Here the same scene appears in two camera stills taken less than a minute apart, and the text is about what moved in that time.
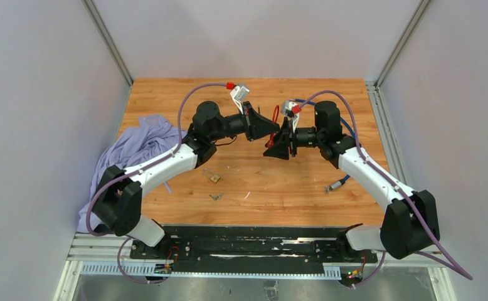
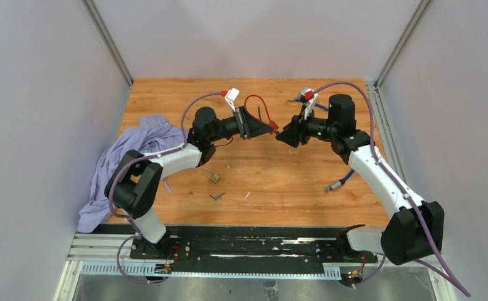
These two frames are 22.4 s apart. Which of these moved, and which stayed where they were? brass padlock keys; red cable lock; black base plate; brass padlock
Moved: red cable lock
Stayed: brass padlock keys; brass padlock; black base plate
